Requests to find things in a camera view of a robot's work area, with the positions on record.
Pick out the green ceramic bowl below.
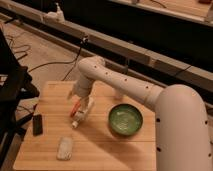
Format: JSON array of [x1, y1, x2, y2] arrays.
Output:
[[108, 104, 143, 136]]

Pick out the white scrubbing sponge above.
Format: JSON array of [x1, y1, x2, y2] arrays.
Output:
[[56, 137, 74, 161]]

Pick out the black metal stand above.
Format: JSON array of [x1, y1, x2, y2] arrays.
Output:
[[0, 29, 40, 168]]

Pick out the black rectangular block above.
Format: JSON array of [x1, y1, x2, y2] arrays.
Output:
[[33, 114, 43, 136]]

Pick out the wooden table board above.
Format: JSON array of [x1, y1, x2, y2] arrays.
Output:
[[13, 81, 156, 171]]

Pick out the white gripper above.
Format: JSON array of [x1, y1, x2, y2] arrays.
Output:
[[68, 78, 94, 110]]

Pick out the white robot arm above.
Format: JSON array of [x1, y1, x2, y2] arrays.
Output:
[[71, 56, 213, 171]]

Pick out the white object on rail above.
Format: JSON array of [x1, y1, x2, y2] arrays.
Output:
[[46, 4, 65, 22]]

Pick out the orange marker pen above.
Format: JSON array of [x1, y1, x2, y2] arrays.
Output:
[[70, 100, 81, 117]]

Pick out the black floor cable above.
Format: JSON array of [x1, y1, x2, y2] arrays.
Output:
[[27, 36, 90, 82]]

